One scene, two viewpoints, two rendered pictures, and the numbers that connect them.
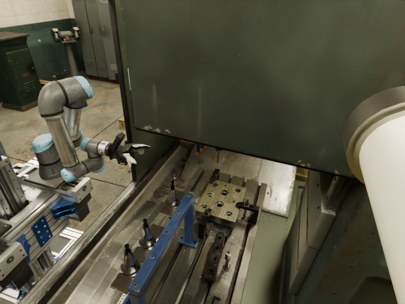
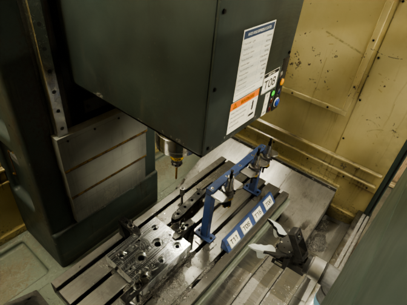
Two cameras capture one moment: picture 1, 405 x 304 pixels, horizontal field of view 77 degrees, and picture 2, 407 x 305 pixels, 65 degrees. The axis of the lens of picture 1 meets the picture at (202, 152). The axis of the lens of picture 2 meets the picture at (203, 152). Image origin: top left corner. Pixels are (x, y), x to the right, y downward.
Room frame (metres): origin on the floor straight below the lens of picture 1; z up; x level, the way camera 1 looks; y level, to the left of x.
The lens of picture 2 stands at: (1.81, 0.30, 2.19)
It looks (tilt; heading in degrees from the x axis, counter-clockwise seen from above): 38 degrees down; 197
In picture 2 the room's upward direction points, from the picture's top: 6 degrees clockwise
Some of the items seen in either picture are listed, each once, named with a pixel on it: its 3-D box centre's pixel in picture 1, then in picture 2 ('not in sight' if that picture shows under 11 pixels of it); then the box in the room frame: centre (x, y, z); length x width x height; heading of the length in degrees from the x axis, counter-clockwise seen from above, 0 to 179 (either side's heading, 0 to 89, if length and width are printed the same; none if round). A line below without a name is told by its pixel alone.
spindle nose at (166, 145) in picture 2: not in sight; (178, 131); (0.96, -0.07, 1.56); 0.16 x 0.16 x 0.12
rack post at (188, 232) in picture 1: (188, 222); (207, 215); (0.84, 0.05, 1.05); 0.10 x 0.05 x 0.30; 72
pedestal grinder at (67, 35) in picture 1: (70, 57); not in sight; (5.57, 2.93, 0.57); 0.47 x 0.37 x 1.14; 135
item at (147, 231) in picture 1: (146, 233); (256, 160); (0.60, 0.19, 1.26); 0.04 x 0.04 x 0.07
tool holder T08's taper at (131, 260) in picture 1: (129, 259); (268, 149); (0.49, 0.22, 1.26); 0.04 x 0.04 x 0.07
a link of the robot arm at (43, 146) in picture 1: (46, 148); not in sight; (1.18, 0.88, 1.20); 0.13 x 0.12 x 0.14; 143
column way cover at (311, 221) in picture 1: (307, 216); (108, 161); (0.82, -0.49, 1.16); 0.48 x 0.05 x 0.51; 162
